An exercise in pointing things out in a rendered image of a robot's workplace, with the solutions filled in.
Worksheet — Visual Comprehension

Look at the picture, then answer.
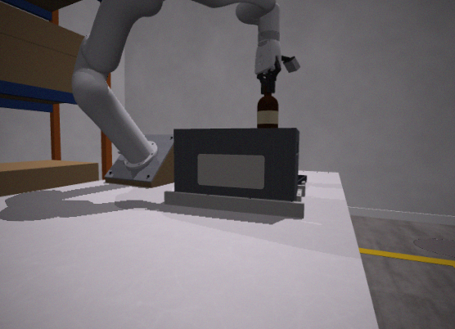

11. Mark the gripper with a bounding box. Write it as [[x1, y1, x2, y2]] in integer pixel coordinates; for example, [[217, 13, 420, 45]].
[[255, 38, 282, 95]]

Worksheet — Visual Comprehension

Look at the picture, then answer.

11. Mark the dark brown glass bottle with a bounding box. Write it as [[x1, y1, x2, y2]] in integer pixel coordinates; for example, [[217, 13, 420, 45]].
[[257, 86, 278, 128]]

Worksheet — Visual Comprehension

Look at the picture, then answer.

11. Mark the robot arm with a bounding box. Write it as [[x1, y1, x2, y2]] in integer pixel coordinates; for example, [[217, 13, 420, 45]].
[[71, 0, 280, 169]]

